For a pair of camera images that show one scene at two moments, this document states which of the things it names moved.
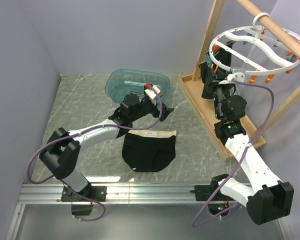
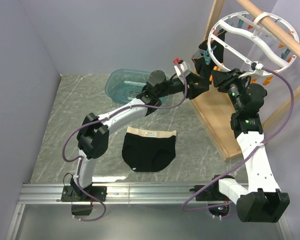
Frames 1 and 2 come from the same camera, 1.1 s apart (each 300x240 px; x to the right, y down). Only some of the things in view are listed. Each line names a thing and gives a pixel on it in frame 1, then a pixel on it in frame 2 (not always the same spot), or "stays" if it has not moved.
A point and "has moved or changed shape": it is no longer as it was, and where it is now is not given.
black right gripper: x=230 y=86 -> x=219 y=77
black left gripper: x=166 y=111 -> x=195 y=90
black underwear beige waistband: x=149 y=151 stays
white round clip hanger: x=261 y=49 has moved or changed shape
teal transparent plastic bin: x=123 y=82 stays
